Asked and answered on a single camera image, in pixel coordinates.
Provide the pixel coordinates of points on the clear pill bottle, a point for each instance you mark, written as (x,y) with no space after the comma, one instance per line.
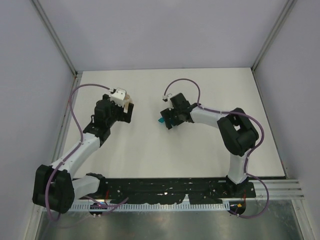
(127,100)

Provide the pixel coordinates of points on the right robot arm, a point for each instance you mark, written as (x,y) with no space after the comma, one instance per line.
(238,134)

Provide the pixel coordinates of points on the right aluminium frame post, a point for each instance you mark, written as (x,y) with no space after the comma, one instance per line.
(273,33)

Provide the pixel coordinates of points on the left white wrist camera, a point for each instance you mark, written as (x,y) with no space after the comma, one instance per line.
(119,97)

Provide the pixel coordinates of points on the teal pill organizer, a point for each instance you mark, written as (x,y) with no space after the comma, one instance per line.
(161,120)

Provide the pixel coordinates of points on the left aluminium frame post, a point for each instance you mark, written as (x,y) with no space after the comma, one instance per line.
(53,35)

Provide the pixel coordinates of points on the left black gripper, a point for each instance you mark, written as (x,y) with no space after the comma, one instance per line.
(123,116)

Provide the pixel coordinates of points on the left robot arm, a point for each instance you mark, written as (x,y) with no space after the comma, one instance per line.
(54,186)

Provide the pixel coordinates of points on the white slotted cable duct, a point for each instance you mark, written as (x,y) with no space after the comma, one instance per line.
(88,206)

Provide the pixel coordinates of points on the aluminium frame post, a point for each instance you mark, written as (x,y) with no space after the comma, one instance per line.
(53,35)
(273,33)

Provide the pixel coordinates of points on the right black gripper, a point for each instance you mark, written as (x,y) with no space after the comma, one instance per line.
(167,113)

